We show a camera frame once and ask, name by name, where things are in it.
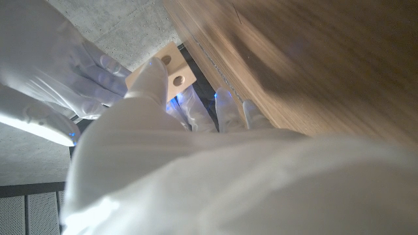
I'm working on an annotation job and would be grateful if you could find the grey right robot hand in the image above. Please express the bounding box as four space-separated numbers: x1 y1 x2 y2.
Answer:
0 0 132 148

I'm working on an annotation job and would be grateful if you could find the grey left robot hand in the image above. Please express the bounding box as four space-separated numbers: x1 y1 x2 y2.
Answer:
60 57 418 235

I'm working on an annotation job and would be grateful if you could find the wooden block with holes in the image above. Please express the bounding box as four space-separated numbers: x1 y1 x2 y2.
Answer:
125 40 197 102

